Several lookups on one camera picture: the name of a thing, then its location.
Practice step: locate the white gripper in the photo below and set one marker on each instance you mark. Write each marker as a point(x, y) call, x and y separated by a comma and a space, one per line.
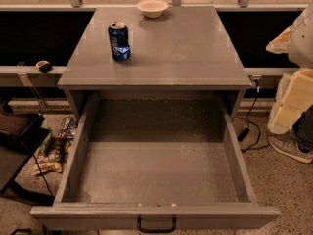
point(302, 39)

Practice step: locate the blue pepsi can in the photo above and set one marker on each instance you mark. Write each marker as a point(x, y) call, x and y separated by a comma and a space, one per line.
point(118, 36)

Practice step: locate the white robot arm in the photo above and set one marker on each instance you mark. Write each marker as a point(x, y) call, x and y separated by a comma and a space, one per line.
point(301, 39)

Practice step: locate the open grey top drawer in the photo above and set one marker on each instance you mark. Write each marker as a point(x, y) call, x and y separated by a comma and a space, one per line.
point(155, 159)

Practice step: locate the grey cabinet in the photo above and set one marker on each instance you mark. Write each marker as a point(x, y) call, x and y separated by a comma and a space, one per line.
point(185, 48)

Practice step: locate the grey sneaker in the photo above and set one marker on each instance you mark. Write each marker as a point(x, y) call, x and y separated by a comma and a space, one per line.
point(289, 147)

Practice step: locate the white paper bowl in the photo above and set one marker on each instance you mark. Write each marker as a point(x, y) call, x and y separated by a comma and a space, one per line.
point(152, 8)

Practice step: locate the black tape measure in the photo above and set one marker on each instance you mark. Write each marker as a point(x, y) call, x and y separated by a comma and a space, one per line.
point(43, 66)

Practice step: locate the snack bags on floor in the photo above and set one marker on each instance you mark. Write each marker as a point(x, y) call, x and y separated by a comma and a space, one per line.
point(53, 152)

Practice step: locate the black drawer handle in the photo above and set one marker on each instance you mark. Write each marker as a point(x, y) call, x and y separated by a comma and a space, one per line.
point(156, 230)

